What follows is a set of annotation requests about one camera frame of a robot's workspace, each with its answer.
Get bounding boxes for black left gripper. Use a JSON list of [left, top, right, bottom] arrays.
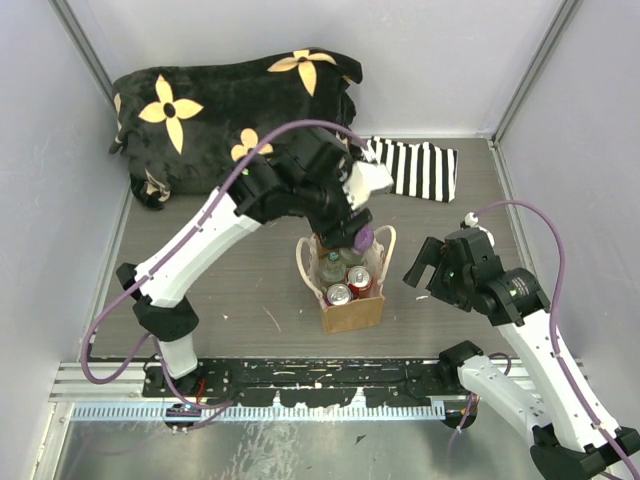
[[294, 164, 374, 249]]

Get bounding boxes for purple can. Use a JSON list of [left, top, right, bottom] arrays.
[[353, 224, 375, 253], [325, 283, 354, 306]]

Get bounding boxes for red soda can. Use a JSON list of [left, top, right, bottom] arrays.
[[346, 265, 373, 299]]

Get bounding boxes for glass soda water bottle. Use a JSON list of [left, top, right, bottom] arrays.
[[339, 248, 365, 269]]

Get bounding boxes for burlap canvas tote bag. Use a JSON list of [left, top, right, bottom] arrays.
[[295, 225, 397, 334]]

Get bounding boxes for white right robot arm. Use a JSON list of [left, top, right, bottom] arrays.
[[403, 227, 639, 479]]

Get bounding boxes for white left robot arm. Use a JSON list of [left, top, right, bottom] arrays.
[[117, 120, 376, 396]]

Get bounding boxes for black white striped cloth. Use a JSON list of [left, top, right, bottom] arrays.
[[367, 136, 459, 203]]

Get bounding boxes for black floral plush blanket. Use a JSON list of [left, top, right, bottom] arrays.
[[109, 47, 363, 211]]

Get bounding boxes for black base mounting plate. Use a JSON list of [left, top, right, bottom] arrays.
[[174, 358, 470, 408]]

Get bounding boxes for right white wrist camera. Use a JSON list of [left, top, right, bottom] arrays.
[[461, 212, 495, 246]]

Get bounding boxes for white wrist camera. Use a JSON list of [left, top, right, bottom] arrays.
[[343, 161, 394, 212], [461, 212, 495, 246]]

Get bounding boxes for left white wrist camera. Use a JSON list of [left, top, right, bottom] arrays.
[[343, 161, 394, 212]]

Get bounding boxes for aluminium rail frame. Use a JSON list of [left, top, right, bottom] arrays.
[[48, 357, 594, 403]]

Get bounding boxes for white slotted cable duct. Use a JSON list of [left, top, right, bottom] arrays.
[[70, 401, 446, 422]]

